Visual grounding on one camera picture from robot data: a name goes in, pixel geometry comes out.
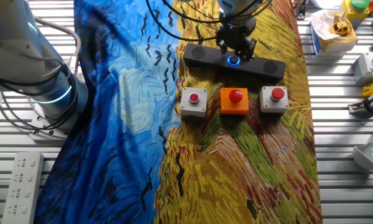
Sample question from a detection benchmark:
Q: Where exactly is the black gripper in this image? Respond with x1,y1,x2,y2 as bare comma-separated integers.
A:
216,26,257,63

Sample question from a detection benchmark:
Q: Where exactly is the black knob with blue ring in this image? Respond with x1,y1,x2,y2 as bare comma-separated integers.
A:
226,54,241,67

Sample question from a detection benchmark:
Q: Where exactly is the black speaker bar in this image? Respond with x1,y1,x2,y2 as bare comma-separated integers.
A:
183,42,286,84

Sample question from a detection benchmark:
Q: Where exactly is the orange box red mushroom button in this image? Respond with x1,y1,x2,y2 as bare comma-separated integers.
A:
219,86,250,116

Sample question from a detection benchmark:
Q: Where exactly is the grey box large red button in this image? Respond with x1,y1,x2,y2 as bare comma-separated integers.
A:
259,86,290,114

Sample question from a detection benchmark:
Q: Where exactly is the grey box small red button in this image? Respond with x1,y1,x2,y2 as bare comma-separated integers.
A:
179,86,208,118

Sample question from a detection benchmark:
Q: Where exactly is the black metal stand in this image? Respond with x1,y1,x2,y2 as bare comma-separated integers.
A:
295,0,309,20

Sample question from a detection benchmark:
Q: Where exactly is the white paper sheet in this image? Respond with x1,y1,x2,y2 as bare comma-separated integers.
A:
310,0,343,9

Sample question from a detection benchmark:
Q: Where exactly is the yellow toy car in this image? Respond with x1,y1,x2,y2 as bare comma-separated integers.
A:
330,20,352,37

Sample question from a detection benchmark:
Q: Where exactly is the yellow box green button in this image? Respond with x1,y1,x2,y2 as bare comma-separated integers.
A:
340,0,373,21

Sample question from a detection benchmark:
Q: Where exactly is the grey box green button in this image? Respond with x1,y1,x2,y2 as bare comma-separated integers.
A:
351,51,373,85

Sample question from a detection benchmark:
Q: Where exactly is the metal clamp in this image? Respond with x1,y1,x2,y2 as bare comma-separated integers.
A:
347,93,373,115

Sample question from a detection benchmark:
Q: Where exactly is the painted wheat field cloth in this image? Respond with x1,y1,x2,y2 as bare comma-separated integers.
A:
33,0,324,224

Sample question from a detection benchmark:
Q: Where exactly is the white power strip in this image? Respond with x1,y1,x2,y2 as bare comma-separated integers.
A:
1,151,45,224

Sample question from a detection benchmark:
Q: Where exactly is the grey conduit hose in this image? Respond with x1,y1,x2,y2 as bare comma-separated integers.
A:
34,16,82,75

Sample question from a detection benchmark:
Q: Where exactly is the black looped cable bundle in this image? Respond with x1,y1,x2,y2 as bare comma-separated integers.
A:
0,55,80,131

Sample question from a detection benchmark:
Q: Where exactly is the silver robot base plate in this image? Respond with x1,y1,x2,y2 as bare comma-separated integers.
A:
29,105,78,141

